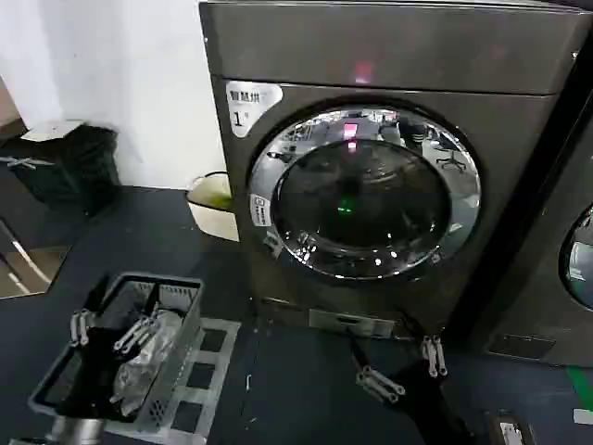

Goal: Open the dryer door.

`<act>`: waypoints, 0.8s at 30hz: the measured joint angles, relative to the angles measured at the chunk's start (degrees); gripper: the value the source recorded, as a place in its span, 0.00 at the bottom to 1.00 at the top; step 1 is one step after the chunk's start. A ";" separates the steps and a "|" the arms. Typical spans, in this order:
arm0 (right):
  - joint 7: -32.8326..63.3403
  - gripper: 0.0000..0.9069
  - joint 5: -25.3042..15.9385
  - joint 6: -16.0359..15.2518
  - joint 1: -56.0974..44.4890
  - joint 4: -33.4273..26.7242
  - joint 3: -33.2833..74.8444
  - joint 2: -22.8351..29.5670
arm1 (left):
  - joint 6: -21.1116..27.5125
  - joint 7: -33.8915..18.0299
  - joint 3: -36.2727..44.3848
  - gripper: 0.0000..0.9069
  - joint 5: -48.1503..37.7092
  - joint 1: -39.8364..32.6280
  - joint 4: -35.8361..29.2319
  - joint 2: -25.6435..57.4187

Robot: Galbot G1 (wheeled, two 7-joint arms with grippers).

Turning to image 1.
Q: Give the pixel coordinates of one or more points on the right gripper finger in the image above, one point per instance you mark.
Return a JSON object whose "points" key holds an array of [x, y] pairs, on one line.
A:
{"points": [[433, 354], [377, 382]]}

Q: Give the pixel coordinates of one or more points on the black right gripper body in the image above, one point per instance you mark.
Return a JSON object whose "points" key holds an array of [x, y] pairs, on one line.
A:
{"points": [[426, 398]]}

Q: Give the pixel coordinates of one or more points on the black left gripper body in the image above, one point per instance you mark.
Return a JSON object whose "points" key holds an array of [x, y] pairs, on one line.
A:
{"points": [[90, 371]]}

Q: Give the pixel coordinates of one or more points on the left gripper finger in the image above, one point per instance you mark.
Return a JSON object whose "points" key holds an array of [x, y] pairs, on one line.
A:
{"points": [[135, 331], [81, 326]]}

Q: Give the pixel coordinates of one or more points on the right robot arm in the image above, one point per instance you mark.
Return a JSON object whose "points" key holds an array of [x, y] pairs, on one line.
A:
{"points": [[509, 431]]}

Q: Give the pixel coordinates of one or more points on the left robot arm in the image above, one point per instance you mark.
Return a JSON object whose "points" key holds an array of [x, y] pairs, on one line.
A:
{"points": [[76, 426]]}

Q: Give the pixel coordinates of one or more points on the grey crinkled garment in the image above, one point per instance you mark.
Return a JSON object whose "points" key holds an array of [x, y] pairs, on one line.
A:
{"points": [[143, 361]]}

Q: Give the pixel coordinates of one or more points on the grey plastic laundry basket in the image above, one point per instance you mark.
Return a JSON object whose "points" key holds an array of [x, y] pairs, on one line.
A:
{"points": [[185, 324]]}

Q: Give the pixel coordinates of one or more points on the white floor tape grid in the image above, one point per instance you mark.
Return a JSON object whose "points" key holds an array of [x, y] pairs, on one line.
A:
{"points": [[218, 366]]}

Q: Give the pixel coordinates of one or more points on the grey dryer with dark edge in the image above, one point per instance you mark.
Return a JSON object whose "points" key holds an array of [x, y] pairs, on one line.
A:
{"points": [[533, 259]]}

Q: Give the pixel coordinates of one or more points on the green floor tape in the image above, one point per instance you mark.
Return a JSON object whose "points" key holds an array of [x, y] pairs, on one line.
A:
{"points": [[583, 385]]}

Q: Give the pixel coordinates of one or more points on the black waste bin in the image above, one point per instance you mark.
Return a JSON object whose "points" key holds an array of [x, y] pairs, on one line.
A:
{"points": [[74, 171]]}

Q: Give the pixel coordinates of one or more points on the round glass dryer door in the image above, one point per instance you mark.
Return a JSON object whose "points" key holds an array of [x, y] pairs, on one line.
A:
{"points": [[361, 199], [581, 269]]}

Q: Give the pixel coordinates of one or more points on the small white door sticker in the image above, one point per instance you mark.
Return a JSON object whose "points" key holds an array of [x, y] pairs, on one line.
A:
{"points": [[260, 211]]}

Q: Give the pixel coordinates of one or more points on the flat cardboard piece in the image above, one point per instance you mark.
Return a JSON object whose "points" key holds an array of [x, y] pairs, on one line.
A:
{"points": [[51, 130]]}

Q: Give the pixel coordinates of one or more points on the white label sticker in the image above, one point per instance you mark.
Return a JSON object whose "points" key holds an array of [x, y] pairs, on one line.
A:
{"points": [[245, 106]]}

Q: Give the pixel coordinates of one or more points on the grey front-load dryer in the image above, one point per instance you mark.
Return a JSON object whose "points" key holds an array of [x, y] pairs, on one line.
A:
{"points": [[380, 46]]}

